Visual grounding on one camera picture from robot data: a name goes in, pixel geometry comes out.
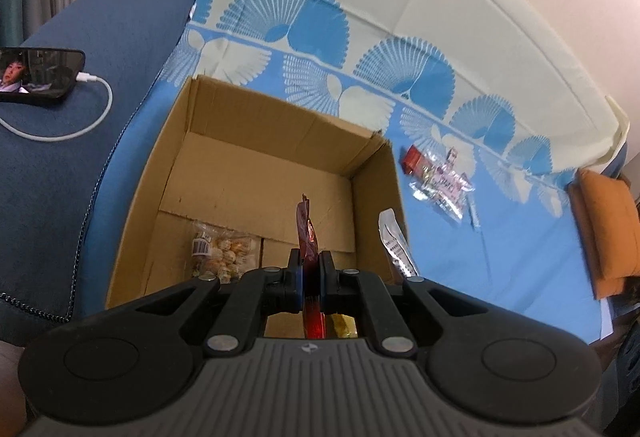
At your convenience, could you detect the orange cushion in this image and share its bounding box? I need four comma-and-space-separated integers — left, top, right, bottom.
567, 167, 640, 300

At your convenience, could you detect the blue fan-print sheet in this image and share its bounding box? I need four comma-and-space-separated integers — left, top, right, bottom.
65, 0, 631, 348

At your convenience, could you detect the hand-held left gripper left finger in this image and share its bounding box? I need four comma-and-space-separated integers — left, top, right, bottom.
115, 249, 305, 359

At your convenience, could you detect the white charging cable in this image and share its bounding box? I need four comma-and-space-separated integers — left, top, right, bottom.
0, 72, 113, 142

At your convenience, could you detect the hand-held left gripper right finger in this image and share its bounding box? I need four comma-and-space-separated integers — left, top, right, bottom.
320, 251, 506, 358

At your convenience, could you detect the white barcode packet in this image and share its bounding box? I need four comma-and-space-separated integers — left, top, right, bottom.
377, 208, 416, 279

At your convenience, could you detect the clear bag of candies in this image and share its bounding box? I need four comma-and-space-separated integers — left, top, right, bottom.
407, 162, 476, 220

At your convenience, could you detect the shiny red snack packet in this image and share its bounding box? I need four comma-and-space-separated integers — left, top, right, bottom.
292, 194, 328, 340

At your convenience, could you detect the blue sofa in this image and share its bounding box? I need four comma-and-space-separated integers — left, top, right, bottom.
0, 0, 236, 348

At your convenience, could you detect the brown cardboard box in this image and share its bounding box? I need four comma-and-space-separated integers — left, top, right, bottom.
104, 74, 413, 340

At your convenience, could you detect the light blue stick packet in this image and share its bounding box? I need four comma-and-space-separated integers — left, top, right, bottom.
465, 172, 483, 230

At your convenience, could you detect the black smartphone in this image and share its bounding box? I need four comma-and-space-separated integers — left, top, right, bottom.
0, 46, 86, 105

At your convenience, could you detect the yellow candy packet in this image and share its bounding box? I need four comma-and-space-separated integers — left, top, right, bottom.
327, 312, 358, 339

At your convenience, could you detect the clear bag of coated peanuts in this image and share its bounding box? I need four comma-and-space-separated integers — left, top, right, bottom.
190, 224, 256, 280

